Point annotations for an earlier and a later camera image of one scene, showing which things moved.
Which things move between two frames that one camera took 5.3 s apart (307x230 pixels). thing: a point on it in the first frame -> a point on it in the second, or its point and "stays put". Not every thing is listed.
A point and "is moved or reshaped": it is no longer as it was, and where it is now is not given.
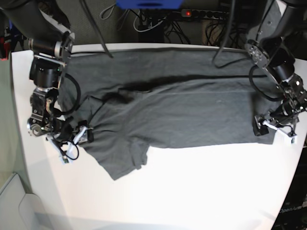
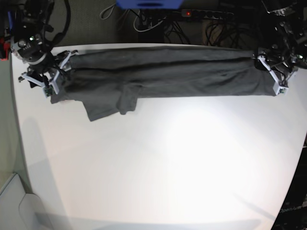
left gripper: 83,133 -> 46,74
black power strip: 213,14 stays put
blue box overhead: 150,4 stays put
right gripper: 281,120 -> 280,63
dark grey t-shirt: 134,100 is moved or reshaped
